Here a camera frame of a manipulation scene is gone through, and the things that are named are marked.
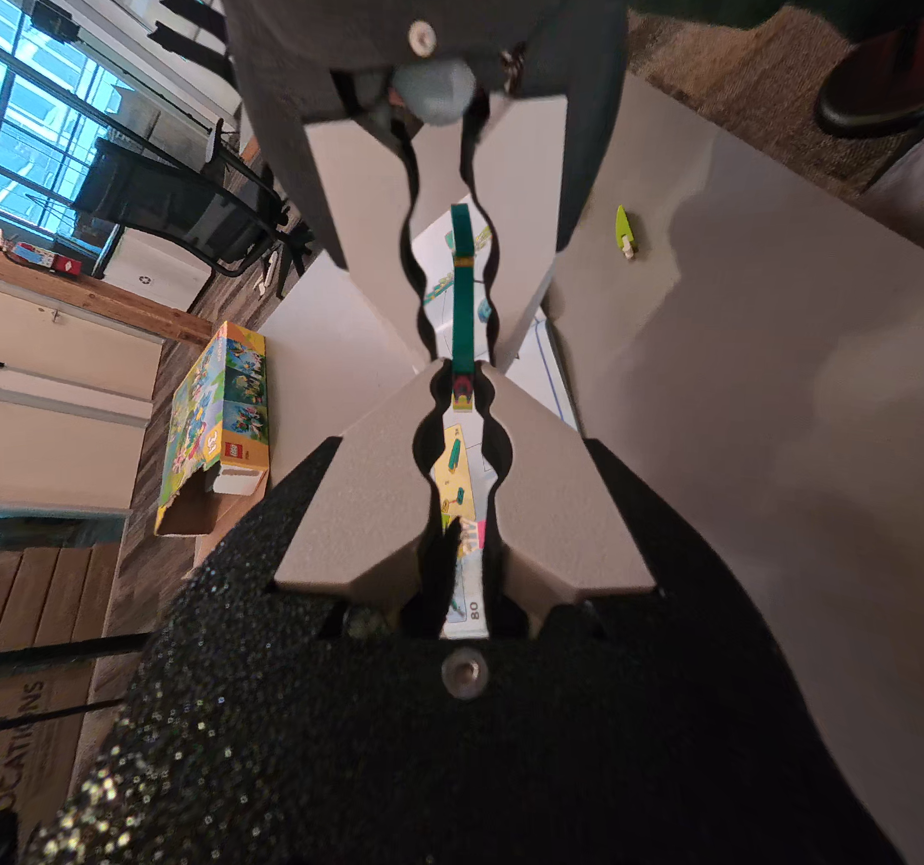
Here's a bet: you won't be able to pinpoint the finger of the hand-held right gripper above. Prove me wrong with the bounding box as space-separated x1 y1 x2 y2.
303 113 439 373
461 94 569 376

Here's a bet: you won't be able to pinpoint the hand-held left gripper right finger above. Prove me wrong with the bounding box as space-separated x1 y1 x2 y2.
473 361 656 635

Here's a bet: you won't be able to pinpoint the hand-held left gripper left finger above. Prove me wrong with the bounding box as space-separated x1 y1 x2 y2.
274 361 449 628

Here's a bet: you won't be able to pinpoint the teal yellow pink lego wing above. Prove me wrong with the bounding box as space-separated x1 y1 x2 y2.
448 203 479 414

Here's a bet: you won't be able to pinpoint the lego instruction booklet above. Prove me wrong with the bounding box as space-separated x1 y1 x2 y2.
411 194 580 642

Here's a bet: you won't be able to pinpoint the colourful lego set box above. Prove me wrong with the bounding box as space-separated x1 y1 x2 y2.
154 321 272 538

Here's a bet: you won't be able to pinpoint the black mesh chair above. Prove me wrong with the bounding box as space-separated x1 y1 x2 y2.
72 117 319 283

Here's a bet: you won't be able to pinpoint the large window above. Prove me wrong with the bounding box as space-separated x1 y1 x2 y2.
0 0 185 248

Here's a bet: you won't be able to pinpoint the red and white small box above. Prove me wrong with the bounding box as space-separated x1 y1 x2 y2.
9 240 85 279

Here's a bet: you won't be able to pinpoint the black tripod legs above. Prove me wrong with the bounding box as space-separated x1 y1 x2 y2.
0 630 150 734

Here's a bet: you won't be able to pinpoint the person's dark shoe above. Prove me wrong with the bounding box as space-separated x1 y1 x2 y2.
814 19 924 142

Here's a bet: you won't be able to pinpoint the printed cardboard box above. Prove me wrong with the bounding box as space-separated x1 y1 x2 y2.
0 663 98 853

